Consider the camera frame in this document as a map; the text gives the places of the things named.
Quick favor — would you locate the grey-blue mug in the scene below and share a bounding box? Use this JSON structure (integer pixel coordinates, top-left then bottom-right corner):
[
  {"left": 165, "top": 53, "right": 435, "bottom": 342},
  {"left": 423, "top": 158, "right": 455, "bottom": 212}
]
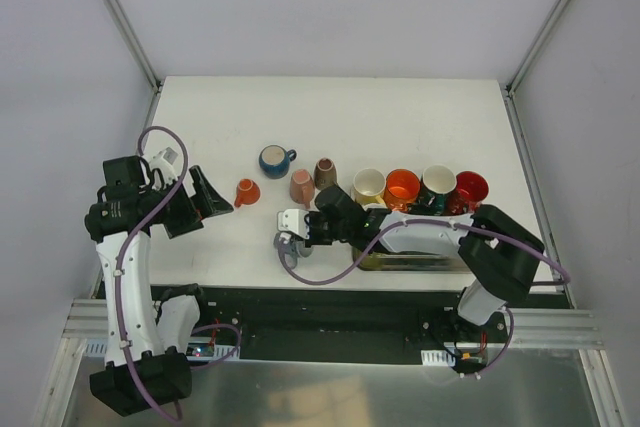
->
[{"left": 273, "top": 232, "right": 313, "bottom": 269}]

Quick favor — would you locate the yellow mug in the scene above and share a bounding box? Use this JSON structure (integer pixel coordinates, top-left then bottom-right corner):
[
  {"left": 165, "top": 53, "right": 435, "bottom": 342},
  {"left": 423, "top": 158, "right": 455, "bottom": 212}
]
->
[{"left": 351, "top": 168, "right": 386, "bottom": 206}]

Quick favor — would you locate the bright orange mug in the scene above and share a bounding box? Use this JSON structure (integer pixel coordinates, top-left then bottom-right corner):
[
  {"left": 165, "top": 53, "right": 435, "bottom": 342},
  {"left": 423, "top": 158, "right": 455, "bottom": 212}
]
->
[{"left": 383, "top": 169, "right": 421, "bottom": 212}]

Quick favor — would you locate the dark green mug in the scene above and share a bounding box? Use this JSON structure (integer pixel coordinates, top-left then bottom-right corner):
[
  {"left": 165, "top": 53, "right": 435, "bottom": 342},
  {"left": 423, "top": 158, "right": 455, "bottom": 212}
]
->
[{"left": 419, "top": 165, "right": 457, "bottom": 215}]

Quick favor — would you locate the red mug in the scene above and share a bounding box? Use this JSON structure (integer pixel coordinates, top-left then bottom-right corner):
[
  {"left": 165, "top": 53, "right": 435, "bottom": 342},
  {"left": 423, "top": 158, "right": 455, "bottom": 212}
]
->
[{"left": 446, "top": 171, "right": 489, "bottom": 215}]

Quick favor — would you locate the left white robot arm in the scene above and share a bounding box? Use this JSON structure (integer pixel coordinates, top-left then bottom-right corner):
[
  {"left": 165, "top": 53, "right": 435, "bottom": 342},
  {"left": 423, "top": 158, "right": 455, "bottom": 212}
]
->
[{"left": 84, "top": 148, "right": 233, "bottom": 417}]

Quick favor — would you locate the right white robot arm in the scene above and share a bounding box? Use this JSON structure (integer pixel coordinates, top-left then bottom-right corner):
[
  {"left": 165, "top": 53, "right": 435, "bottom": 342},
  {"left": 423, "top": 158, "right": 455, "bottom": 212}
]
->
[{"left": 294, "top": 186, "right": 544, "bottom": 342}]

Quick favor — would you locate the pink mug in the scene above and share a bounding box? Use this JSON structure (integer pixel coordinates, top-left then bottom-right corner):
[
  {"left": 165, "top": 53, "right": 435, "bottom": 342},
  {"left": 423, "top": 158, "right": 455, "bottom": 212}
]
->
[{"left": 289, "top": 169, "right": 316, "bottom": 209}]

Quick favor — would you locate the brown striped mug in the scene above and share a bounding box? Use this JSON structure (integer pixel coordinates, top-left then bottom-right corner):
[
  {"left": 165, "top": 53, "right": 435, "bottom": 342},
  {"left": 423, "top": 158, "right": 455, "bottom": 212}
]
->
[{"left": 313, "top": 157, "right": 338, "bottom": 191}]

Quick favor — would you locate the blue ribbed mug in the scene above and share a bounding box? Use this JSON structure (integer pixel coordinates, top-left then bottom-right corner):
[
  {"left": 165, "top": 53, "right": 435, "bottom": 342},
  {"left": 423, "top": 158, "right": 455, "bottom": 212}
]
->
[{"left": 258, "top": 145, "right": 297, "bottom": 179}]

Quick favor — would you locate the small orange cup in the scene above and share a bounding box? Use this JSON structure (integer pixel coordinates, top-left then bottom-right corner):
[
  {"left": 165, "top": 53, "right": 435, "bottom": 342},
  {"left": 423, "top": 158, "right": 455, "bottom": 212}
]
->
[{"left": 234, "top": 178, "right": 261, "bottom": 208}]

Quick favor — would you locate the steel baking tray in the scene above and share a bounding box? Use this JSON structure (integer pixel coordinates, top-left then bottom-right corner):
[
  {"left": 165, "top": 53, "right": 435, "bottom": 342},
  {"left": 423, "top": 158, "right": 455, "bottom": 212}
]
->
[{"left": 358, "top": 252, "right": 469, "bottom": 273}]

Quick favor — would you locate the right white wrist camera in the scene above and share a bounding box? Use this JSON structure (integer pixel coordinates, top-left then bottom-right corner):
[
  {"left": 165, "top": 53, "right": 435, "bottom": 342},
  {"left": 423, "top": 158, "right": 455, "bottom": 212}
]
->
[{"left": 277, "top": 209, "right": 309, "bottom": 240}]

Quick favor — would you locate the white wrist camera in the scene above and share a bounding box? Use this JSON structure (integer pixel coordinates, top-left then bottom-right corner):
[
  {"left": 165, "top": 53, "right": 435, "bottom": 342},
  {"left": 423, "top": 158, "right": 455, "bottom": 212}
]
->
[
  {"left": 277, "top": 209, "right": 309, "bottom": 240},
  {"left": 149, "top": 147, "right": 179, "bottom": 190}
]

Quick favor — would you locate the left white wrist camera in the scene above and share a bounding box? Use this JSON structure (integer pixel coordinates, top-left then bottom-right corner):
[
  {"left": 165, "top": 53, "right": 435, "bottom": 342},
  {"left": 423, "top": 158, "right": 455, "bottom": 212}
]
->
[{"left": 149, "top": 147, "right": 179, "bottom": 190}]

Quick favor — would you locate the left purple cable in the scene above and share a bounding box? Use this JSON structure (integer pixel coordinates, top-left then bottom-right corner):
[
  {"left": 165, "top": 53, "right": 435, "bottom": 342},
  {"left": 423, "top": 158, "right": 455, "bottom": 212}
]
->
[{"left": 112, "top": 125, "right": 242, "bottom": 423}]

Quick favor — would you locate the left white cable duct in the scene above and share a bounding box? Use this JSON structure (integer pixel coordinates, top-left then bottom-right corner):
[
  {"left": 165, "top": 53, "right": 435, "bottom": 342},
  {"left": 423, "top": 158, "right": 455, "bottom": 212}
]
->
[{"left": 84, "top": 339, "right": 240, "bottom": 363}]

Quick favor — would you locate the white cable duct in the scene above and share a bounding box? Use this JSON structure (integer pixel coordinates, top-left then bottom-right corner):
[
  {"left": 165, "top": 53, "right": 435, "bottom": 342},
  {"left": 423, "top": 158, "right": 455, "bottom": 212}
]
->
[
  {"left": 420, "top": 350, "right": 487, "bottom": 367},
  {"left": 84, "top": 339, "right": 240, "bottom": 363}
]

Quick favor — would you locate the right white cable duct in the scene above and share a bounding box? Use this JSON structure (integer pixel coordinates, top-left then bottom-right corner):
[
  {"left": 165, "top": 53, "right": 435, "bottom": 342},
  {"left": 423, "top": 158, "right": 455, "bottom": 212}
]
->
[{"left": 420, "top": 350, "right": 487, "bottom": 367}]

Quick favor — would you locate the left aluminium frame post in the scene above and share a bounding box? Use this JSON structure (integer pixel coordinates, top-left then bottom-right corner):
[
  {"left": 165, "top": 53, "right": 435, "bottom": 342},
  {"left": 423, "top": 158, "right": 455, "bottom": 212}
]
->
[{"left": 103, "top": 0, "right": 162, "bottom": 92}]

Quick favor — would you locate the aluminium frame post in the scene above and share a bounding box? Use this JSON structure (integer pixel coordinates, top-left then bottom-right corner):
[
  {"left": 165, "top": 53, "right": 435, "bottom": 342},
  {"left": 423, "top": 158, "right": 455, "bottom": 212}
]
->
[
  {"left": 103, "top": 0, "right": 162, "bottom": 92},
  {"left": 504, "top": 0, "right": 573, "bottom": 97}
]

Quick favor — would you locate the right aluminium frame post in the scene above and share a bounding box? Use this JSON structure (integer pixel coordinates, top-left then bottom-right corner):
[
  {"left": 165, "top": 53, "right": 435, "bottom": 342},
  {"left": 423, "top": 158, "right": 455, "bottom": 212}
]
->
[{"left": 504, "top": 0, "right": 573, "bottom": 97}]

